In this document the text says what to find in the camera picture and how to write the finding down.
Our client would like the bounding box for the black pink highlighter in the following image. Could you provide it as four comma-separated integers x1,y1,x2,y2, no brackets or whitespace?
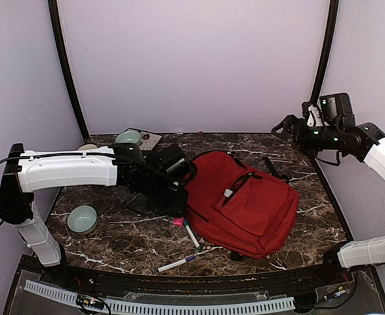
172,217,184,226

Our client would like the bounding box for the black front table rail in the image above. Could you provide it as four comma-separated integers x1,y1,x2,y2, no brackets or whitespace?
18,255,373,296

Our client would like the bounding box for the red student backpack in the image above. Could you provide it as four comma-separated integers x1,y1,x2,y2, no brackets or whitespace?
186,150,300,259

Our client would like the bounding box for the left black frame post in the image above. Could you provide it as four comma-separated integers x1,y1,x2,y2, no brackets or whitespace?
48,0,90,141

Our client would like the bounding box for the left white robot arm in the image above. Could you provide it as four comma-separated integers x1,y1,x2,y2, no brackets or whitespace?
0,143,197,286

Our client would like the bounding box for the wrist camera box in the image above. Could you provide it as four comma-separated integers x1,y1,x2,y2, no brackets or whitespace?
157,144,190,177
319,93,355,129

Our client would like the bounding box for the right black frame post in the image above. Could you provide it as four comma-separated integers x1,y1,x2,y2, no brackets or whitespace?
310,0,339,104

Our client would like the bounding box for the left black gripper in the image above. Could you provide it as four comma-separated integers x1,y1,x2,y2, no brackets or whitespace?
142,175,189,217

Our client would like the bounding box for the black frame post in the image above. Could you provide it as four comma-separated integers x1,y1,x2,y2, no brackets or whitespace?
310,0,339,104
48,0,90,141

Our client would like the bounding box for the purple capped white marker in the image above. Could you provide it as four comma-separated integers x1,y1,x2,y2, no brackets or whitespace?
157,255,197,273

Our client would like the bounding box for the light green bowl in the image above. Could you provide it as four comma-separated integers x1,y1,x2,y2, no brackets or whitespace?
115,130,141,144
67,205,98,234

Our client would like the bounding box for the teal capped white marker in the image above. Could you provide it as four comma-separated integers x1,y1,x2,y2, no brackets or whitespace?
183,219,202,251

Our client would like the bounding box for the floral square plate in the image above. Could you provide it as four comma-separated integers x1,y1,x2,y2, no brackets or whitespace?
127,128,163,150

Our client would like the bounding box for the pastel pink yellow highlighter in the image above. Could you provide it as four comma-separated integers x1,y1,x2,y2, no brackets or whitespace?
224,189,233,198

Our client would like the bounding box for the white slotted cable duct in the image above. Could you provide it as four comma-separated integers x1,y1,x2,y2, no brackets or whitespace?
24,280,295,314

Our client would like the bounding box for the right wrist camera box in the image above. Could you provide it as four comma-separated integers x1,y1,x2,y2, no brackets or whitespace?
319,93,355,129

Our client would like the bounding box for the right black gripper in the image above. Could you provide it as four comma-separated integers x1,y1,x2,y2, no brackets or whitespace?
272,114,342,159

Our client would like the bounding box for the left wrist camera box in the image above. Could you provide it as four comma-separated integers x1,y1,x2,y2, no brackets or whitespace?
157,144,190,177

